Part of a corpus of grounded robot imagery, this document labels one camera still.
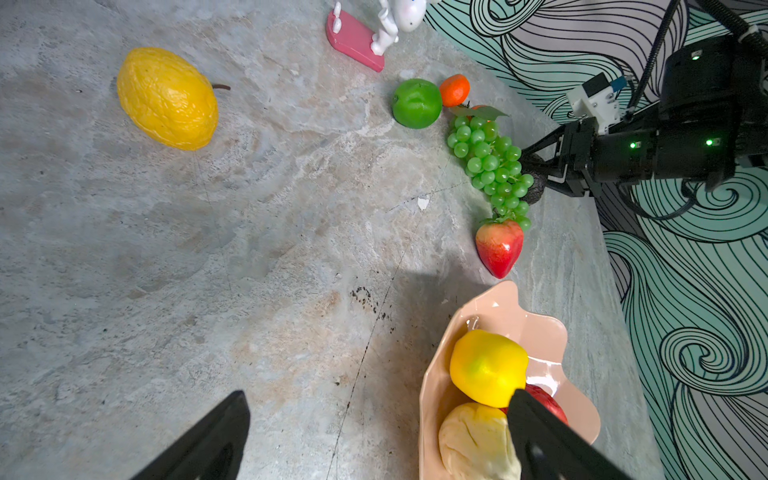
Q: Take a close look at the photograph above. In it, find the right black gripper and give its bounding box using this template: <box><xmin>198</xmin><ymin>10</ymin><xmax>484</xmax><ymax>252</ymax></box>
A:
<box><xmin>521</xmin><ymin>118</ymin><xmax>658</xmax><ymax>197</ymax></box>

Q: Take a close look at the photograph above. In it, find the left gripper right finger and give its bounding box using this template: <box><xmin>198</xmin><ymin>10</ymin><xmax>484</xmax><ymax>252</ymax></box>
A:
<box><xmin>507</xmin><ymin>389</ymin><xmax>630</xmax><ymax>480</ymax></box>

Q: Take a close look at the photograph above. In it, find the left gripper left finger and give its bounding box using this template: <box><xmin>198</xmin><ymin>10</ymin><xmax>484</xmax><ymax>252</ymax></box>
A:
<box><xmin>133</xmin><ymin>390</ymin><xmax>251</xmax><ymax>480</ymax></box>

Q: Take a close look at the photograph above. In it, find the red fake apple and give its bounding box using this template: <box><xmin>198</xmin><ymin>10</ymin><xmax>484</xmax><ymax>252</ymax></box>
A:
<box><xmin>513</xmin><ymin>384</ymin><xmax>569</xmax><ymax>425</ymax></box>

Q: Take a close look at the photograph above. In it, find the cream fake pear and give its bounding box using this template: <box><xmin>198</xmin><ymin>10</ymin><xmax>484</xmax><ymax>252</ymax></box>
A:
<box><xmin>438</xmin><ymin>402</ymin><xmax>522</xmax><ymax>480</ymax></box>

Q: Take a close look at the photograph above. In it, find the yellow fake lemon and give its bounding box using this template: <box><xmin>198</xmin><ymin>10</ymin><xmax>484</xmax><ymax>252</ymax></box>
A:
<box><xmin>449</xmin><ymin>330</ymin><xmax>529</xmax><ymax>409</ymax></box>

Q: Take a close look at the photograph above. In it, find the red fake strawberry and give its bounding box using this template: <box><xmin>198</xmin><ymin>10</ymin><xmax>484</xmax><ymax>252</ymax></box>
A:
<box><xmin>475</xmin><ymin>219</ymin><xmax>524</xmax><ymax>279</ymax></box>

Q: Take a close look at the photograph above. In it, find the pink scalloped fruit bowl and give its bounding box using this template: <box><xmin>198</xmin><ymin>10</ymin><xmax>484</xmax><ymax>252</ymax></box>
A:
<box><xmin>419</xmin><ymin>280</ymin><xmax>601</xmax><ymax>479</ymax></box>

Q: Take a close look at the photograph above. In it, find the green fake lime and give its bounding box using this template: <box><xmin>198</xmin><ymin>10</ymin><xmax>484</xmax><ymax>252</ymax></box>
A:
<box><xmin>392</xmin><ymin>78</ymin><xmax>443</xmax><ymax>129</ymax></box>

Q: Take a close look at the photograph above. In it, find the small yellow fake pear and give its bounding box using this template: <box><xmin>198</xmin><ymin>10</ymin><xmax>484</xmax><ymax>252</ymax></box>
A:
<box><xmin>116</xmin><ymin>47</ymin><xmax>230</xmax><ymax>151</ymax></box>

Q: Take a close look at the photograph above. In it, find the dark fake avocado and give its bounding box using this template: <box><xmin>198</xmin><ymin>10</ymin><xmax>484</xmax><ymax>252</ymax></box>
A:
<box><xmin>521</xmin><ymin>154</ymin><xmax>548</xmax><ymax>205</ymax></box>

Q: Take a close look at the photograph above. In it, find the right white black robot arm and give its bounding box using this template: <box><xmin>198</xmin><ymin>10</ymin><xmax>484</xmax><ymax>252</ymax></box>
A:
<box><xmin>520</xmin><ymin>1</ymin><xmax>767</xmax><ymax>220</ymax></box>

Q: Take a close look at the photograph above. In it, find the green fake grape bunch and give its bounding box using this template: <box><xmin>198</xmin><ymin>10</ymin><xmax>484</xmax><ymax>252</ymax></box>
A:
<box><xmin>446</xmin><ymin>105</ymin><xmax>533</xmax><ymax>230</ymax></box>

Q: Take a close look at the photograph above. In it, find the white rabbit figurine pink base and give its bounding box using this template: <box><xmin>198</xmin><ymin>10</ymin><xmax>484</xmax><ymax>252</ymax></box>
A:
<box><xmin>325</xmin><ymin>0</ymin><xmax>429</xmax><ymax>73</ymax></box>

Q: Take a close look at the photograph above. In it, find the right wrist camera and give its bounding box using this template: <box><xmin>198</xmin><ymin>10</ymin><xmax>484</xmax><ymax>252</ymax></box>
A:
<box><xmin>566</xmin><ymin>73</ymin><xmax>627</xmax><ymax>135</ymax></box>

